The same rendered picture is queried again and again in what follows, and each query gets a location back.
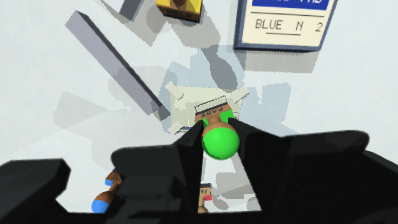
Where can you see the beige paper card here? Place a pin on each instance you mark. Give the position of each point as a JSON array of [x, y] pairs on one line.
[[186, 101]]

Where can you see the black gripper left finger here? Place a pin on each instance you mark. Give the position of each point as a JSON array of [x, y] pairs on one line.
[[183, 159]]

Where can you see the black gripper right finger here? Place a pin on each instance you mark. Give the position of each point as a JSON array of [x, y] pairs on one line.
[[268, 159]]

